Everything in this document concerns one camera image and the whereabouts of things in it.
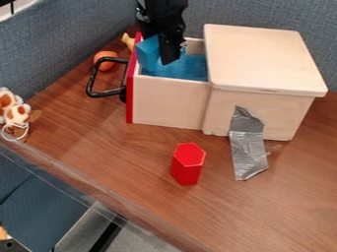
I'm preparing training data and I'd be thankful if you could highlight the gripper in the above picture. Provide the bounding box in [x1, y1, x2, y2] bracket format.
[138, 13, 190, 66]

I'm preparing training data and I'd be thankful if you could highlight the drawer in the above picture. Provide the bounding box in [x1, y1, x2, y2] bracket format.
[84, 31, 214, 131]

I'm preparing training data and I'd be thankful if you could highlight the blue block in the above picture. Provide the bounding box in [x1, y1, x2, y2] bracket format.
[134, 34, 163, 72]

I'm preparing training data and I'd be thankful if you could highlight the blue cloth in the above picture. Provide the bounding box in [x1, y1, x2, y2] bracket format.
[140, 48, 210, 83]

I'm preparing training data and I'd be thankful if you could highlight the yellow toy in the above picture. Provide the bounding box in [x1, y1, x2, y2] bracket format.
[119, 31, 137, 52]

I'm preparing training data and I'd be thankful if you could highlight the orange ball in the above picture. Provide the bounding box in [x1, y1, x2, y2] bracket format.
[92, 50, 120, 73]

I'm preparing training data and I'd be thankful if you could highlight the cabinet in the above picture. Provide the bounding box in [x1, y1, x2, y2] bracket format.
[200, 23, 329, 143]

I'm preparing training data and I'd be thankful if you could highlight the red hexagonal block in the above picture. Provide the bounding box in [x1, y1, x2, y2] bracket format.
[168, 142, 209, 187]

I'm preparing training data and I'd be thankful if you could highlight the grey tape strip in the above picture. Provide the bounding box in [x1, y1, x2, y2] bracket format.
[228, 104, 272, 182]

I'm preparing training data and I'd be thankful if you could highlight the white and brown plush dog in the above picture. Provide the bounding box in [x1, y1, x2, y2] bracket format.
[0, 86, 44, 143]

